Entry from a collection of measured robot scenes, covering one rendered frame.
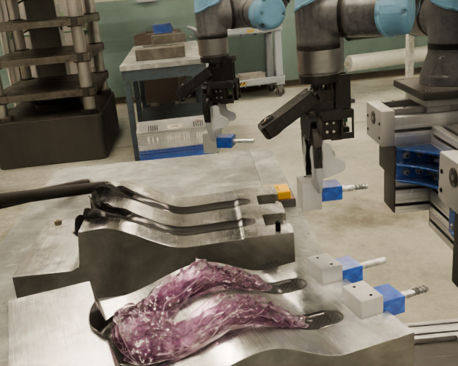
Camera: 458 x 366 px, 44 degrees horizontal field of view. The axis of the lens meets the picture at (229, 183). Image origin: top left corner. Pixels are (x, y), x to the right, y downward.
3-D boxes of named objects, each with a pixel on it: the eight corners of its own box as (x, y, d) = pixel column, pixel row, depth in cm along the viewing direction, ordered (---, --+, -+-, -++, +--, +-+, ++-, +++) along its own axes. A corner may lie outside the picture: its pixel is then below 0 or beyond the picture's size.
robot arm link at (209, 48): (193, 41, 138) (203, 37, 145) (195, 59, 139) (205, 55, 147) (222, 38, 136) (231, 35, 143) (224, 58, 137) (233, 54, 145)
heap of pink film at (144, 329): (264, 278, 92) (261, 234, 89) (318, 334, 76) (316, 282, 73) (103, 320, 84) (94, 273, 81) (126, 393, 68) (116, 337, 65)
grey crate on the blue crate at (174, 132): (214, 131, 468) (212, 113, 463) (218, 144, 429) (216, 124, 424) (139, 139, 464) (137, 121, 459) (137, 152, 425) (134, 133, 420)
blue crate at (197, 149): (216, 155, 475) (214, 130, 468) (220, 170, 436) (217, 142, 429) (143, 163, 471) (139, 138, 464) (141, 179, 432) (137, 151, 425)
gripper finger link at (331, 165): (350, 192, 101) (344, 140, 100) (317, 195, 100) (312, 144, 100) (344, 190, 104) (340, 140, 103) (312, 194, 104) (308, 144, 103)
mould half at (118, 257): (276, 222, 127) (272, 165, 123) (296, 277, 103) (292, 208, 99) (52, 245, 126) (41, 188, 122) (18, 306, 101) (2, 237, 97)
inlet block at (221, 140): (256, 147, 149) (255, 128, 148) (252, 153, 145) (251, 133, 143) (209, 147, 153) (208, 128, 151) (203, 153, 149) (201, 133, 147)
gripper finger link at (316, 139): (325, 168, 99) (320, 118, 98) (316, 169, 99) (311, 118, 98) (318, 166, 103) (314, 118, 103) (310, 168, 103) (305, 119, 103)
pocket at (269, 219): (286, 229, 110) (285, 212, 109) (291, 241, 105) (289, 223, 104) (263, 232, 110) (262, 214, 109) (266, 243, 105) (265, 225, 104)
